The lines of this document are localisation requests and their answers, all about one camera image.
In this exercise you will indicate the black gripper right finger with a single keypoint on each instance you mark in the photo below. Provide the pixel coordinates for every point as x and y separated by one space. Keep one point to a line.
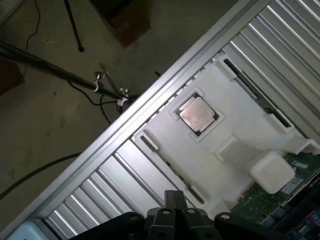
195 225

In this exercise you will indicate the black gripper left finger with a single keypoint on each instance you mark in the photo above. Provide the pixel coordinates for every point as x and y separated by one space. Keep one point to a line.
162 225

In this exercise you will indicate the green RAM stick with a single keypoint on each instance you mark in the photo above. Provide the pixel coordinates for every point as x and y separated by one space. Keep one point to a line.
252 88

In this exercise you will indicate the green graphics card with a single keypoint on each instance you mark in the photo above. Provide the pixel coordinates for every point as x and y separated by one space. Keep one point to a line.
255 205

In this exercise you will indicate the open PC case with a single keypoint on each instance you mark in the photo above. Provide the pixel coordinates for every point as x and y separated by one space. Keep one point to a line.
305 225

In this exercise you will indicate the silver CPU chip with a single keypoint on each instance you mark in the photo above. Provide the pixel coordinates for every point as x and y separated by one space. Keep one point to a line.
197 115

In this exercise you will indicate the white plastic parts rack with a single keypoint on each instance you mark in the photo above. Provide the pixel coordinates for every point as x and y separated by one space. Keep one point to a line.
237 120

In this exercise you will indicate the pale blue object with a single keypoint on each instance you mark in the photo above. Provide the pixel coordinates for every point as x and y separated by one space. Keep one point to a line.
20 232

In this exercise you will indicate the black pole with clamps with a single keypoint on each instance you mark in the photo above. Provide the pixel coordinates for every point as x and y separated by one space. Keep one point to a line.
50 68

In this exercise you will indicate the brown cardboard box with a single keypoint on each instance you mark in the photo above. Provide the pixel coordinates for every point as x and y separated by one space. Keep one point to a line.
130 27

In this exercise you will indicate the brown wooden board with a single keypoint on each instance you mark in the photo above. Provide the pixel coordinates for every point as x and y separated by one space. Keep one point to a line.
10 77

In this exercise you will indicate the black tripod leg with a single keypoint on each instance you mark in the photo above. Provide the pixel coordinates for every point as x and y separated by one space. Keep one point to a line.
73 25

